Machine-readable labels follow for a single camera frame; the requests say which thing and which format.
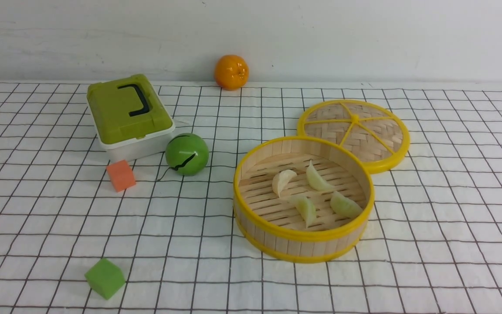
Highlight white dumpling bottom edge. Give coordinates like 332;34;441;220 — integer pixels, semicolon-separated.
271;169;297;198

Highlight pale dumpling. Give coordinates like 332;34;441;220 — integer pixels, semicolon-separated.
289;195;317;228
329;191;363;219
305;160;335;191

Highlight yellow rimmed bamboo steamer tray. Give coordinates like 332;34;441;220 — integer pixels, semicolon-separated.
233;137;375;263

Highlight yellow rimmed bamboo steamer lid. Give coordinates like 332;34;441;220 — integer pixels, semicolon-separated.
297;99;410;174

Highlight green plastic ball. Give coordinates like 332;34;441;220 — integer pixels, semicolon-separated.
165;133;210;176

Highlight orange plastic fruit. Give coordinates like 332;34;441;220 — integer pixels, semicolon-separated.
214;55;249;91

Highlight green lidded white box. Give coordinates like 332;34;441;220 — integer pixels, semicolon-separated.
86;74;175;163

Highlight orange foam cube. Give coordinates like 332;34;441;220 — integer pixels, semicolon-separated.
106;160;137;193

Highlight green foam cube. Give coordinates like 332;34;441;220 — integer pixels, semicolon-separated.
84;258;126;300

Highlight white grid tablecloth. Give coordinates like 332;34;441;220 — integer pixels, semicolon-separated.
0;82;502;314

